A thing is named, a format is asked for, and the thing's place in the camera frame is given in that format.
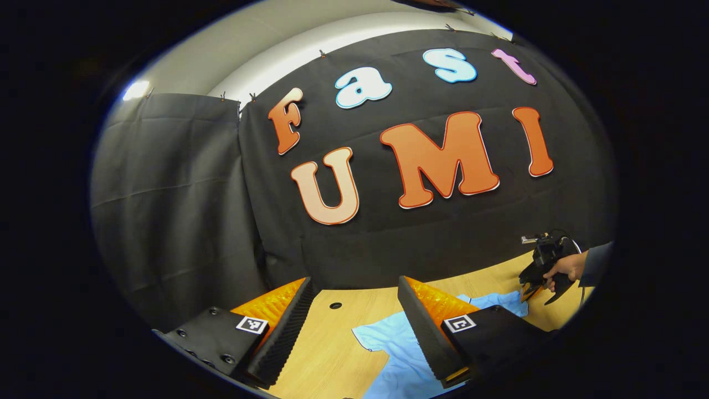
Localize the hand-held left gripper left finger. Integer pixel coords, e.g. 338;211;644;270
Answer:
152;277;316;390

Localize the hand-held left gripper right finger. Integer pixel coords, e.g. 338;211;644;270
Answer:
397;275;560;390

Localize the light blue T-shirt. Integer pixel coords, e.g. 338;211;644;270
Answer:
352;291;530;399

